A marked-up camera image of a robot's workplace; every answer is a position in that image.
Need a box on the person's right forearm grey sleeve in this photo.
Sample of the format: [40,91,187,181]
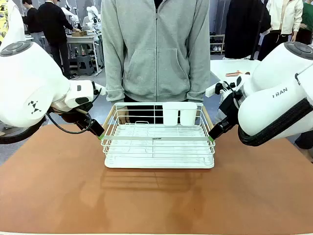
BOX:
[104,47,126,102]

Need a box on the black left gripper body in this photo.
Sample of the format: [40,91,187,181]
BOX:
[48,102,96,130]

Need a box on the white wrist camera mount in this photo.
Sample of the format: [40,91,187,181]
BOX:
[93,82,107,96]
[205,82,223,99]

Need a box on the yellow printed garment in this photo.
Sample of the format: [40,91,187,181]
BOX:
[0,0,9,43]

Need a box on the person in black sweater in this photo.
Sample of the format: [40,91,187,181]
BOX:
[22,0,45,48]

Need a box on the shoe rack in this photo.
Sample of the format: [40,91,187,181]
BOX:
[209,34,225,55]

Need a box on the white wire dish rack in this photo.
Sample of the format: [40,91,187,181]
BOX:
[100,102,216,161]

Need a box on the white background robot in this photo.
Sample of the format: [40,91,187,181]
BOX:
[82,5,102,33]
[60,6,80,33]

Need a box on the grey workbench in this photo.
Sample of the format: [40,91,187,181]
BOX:
[65,34,103,74]

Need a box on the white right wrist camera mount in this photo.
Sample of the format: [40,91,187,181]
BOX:
[205,82,223,99]

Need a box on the person in green top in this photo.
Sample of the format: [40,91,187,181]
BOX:
[291,1,313,46]

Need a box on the person in black jacket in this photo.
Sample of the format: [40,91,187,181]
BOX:
[38,0,75,80]

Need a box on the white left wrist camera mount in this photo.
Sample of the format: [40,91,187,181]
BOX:
[93,82,107,96]

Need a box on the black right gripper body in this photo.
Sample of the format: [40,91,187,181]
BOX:
[219,91,242,126]

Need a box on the person's left forearm grey sleeve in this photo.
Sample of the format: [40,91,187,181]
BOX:
[187,47,211,102]

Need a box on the black stand pole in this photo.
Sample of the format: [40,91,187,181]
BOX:
[249,0,268,61]

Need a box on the white table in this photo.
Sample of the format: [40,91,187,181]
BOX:
[209,58,263,85]

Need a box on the grey step stool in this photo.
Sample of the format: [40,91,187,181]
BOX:
[76,54,95,77]

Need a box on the white cutlery holder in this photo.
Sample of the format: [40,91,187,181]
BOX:
[162,102,198,126]

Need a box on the hanging black coat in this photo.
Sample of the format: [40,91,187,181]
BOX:
[224,0,272,60]

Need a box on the person in white jacket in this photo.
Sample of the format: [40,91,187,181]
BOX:
[257,0,304,62]

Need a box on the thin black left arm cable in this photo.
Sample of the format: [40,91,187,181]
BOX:
[45,87,103,135]

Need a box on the white drip tray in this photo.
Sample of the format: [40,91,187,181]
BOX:
[104,123,216,169]

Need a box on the person in grey hoodie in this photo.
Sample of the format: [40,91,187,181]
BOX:
[101,0,211,124]

